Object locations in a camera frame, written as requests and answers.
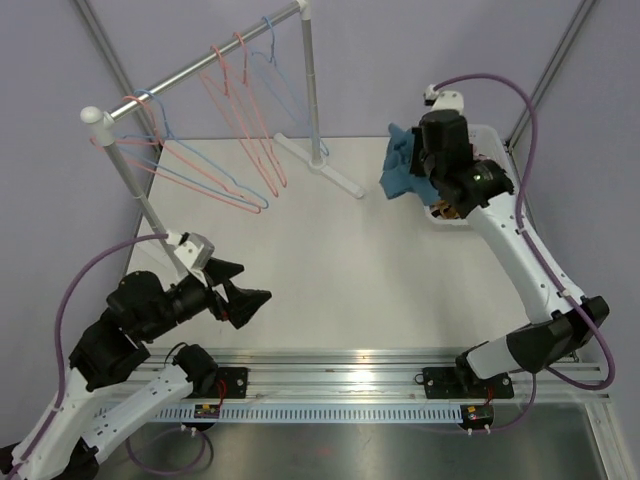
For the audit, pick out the metal clothes rack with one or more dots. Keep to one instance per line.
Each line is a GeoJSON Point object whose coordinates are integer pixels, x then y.
{"type": "Point", "coordinates": [101, 122]}

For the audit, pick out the mustard tank top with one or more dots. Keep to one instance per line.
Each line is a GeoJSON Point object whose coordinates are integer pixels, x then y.
{"type": "Point", "coordinates": [442, 210]}

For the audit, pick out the pink hanger of mauve top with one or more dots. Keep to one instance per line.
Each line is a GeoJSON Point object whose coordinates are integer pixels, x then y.
{"type": "Point", "coordinates": [268, 147]}

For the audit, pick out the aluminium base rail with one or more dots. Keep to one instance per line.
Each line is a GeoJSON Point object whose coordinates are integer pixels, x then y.
{"type": "Point", "coordinates": [361, 375]}

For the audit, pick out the white slotted cable duct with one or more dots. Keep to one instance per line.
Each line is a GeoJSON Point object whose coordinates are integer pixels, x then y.
{"type": "Point", "coordinates": [314, 413]}

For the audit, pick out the teal blue tank top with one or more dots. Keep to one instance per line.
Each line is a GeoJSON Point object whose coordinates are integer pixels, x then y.
{"type": "Point", "coordinates": [396, 179]}

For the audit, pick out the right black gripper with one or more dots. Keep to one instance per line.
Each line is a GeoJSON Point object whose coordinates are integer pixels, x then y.
{"type": "Point", "coordinates": [416, 160]}

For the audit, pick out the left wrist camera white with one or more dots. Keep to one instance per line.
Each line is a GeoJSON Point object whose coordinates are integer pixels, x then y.
{"type": "Point", "coordinates": [193, 251]}

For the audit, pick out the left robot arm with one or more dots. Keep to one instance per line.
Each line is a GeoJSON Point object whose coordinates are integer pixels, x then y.
{"type": "Point", "coordinates": [73, 438]}

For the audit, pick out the blue hanger of teal top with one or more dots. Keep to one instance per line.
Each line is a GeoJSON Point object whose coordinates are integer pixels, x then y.
{"type": "Point", "coordinates": [277, 83]}

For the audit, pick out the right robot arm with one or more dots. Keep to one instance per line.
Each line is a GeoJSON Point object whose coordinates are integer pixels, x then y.
{"type": "Point", "coordinates": [562, 319]}

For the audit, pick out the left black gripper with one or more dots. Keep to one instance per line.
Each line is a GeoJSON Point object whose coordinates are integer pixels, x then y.
{"type": "Point", "coordinates": [218, 295]}

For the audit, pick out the white plastic basket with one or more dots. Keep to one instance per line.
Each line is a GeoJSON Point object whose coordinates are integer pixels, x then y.
{"type": "Point", "coordinates": [486, 143]}

